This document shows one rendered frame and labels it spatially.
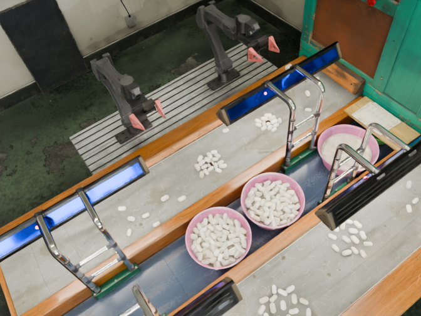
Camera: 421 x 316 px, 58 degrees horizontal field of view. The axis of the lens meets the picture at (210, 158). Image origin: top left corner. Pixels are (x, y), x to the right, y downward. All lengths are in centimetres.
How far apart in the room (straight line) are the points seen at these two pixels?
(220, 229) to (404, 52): 106
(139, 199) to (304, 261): 75
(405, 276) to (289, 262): 41
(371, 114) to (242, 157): 65
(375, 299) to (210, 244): 63
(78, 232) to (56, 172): 129
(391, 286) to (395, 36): 99
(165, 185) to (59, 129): 168
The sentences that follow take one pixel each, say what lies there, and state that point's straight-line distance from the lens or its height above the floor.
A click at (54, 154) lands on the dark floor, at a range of 310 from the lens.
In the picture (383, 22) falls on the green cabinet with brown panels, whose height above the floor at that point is 116.
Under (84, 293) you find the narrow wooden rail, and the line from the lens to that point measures 164.
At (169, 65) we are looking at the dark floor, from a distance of 347.
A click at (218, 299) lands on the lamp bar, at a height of 110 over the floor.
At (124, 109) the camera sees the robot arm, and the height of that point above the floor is 86.
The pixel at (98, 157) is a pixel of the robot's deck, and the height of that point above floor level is 67.
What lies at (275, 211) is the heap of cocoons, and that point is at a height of 74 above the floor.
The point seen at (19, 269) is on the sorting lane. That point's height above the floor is 74.
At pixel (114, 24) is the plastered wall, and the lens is 364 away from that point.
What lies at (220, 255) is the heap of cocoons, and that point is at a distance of 154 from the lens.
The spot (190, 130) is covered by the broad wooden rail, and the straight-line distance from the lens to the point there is 187.
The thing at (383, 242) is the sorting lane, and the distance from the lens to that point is 164.
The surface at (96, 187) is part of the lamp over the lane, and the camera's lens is 137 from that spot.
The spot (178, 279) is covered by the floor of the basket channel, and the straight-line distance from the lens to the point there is 160.
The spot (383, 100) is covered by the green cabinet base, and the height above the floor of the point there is 81.
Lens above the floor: 217
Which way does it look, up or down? 53 degrees down
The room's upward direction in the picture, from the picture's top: 9 degrees counter-clockwise
